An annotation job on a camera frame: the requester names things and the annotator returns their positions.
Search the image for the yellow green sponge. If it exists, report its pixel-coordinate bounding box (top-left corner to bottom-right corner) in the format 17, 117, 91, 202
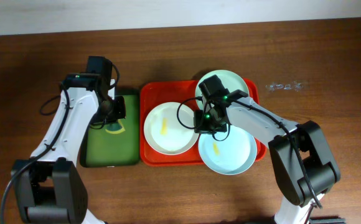
105, 119, 125, 134

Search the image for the cream white plate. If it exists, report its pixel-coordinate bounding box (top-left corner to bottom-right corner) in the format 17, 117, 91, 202
143, 102, 199, 156

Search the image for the light blue plate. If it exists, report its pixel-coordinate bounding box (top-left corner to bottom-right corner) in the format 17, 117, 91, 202
198, 126, 258, 175

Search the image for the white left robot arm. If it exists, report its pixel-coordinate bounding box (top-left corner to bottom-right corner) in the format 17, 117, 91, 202
7, 73, 125, 223

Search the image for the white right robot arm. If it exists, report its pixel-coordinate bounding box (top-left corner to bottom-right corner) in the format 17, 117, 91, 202
194, 90, 344, 223

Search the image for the green tray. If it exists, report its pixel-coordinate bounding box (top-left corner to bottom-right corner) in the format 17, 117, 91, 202
80, 89, 139, 167

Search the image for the red tray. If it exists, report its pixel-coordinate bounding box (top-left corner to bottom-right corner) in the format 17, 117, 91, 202
139, 78, 268, 167

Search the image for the mint green plate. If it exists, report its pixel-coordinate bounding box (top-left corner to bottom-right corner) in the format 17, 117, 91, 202
195, 70, 250, 97

